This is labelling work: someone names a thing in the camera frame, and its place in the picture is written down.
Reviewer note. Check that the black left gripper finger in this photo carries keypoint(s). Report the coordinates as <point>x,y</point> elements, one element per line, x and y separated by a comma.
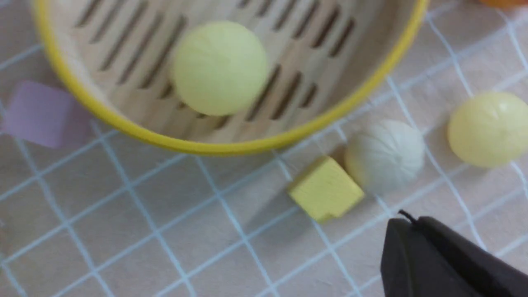
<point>425,258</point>

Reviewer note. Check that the white bun front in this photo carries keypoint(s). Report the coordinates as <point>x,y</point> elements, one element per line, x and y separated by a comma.
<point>385,156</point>

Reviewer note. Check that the yellow bun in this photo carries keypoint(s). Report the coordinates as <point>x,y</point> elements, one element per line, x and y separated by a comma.
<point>489,130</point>
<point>219,68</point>

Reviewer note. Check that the bamboo steamer tray yellow rim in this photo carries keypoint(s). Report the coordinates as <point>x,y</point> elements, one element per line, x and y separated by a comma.
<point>325,56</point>

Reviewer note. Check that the yellow cube block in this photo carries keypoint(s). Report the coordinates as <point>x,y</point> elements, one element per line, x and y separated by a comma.
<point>325,191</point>

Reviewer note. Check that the checkered orange tablecloth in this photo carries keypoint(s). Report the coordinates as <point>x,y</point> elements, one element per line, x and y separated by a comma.
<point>117,217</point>

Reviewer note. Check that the purple cube block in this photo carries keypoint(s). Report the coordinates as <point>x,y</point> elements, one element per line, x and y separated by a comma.
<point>46,116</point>

